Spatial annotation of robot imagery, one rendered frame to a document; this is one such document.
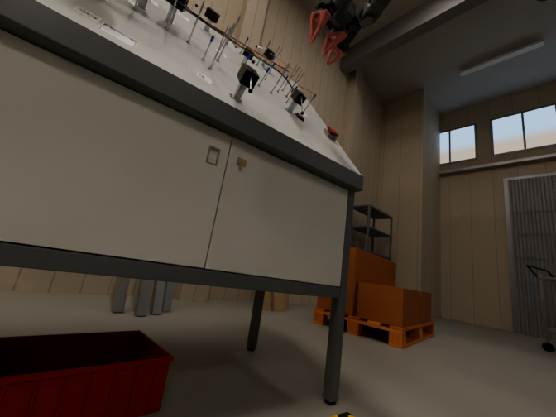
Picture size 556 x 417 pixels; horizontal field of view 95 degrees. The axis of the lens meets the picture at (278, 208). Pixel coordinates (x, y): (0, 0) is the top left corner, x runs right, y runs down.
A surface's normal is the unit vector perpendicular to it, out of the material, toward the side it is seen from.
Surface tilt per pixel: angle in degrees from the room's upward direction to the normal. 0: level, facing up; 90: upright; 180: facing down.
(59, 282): 90
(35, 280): 90
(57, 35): 90
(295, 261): 90
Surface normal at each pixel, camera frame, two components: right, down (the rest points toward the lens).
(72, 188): 0.59, -0.11
